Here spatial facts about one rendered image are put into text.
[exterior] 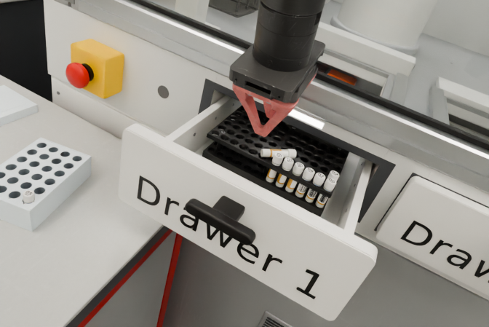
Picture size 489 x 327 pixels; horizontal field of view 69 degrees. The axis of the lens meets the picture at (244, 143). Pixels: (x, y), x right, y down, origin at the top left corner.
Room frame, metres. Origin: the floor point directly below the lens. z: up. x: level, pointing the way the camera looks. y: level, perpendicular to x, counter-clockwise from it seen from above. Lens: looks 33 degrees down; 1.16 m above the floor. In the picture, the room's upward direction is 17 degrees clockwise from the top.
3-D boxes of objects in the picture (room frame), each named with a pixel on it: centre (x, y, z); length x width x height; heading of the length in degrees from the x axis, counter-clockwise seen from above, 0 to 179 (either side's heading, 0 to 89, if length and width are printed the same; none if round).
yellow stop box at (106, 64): (0.51, 0.27, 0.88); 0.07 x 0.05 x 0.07; 74
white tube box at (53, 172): (0.34, 0.26, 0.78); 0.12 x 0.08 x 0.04; 175
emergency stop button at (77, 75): (0.48, 0.28, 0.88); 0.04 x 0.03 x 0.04; 74
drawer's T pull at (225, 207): (0.26, 0.00, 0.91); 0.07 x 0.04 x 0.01; 74
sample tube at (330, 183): (0.35, -0.11, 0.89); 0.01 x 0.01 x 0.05
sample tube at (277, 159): (0.37, -0.05, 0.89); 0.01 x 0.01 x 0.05
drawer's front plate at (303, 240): (0.28, -0.01, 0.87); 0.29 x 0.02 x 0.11; 74
